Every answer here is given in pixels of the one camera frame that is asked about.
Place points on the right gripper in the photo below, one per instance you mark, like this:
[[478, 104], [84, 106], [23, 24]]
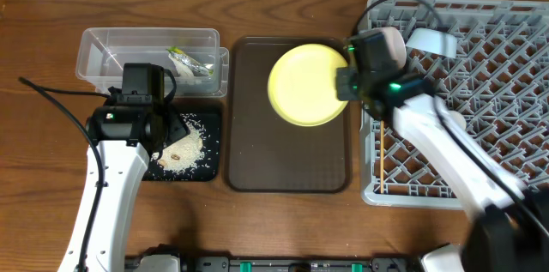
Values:
[[344, 78]]

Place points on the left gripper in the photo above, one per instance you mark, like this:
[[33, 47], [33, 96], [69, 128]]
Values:
[[172, 130]]

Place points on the rice leftovers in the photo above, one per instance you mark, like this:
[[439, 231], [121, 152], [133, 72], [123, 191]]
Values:
[[190, 154]]

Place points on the yellow plate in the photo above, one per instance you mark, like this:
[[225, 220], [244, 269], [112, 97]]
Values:
[[301, 85]]

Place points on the wooden chopstick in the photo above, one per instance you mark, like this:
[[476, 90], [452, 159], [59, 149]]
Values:
[[381, 161]]

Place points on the pink bowl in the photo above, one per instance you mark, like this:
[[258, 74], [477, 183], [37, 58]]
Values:
[[396, 45]]

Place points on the green snack wrapper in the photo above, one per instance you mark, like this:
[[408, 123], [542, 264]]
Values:
[[187, 66]]

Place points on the light blue bowl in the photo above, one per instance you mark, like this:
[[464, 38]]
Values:
[[433, 41]]

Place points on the white green cup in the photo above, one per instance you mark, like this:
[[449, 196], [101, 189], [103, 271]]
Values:
[[457, 121]]

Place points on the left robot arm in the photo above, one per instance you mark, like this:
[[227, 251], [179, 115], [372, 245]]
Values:
[[136, 121]]

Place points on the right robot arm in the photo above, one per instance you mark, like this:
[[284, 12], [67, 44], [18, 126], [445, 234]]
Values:
[[509, 221]]

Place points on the grey dishwasher rack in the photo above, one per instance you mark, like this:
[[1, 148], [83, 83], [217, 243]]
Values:
[[498, 82]]

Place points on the black plastic tray bin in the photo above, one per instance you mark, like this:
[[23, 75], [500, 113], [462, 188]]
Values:
[[213, 120]]

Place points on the clear plastic bin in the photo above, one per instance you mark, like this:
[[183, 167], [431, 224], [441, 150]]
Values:
[[104, 51]]

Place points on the brown serving tray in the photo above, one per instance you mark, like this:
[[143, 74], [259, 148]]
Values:
[[265, 152]]

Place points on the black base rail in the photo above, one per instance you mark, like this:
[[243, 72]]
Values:
[[226, 264]]

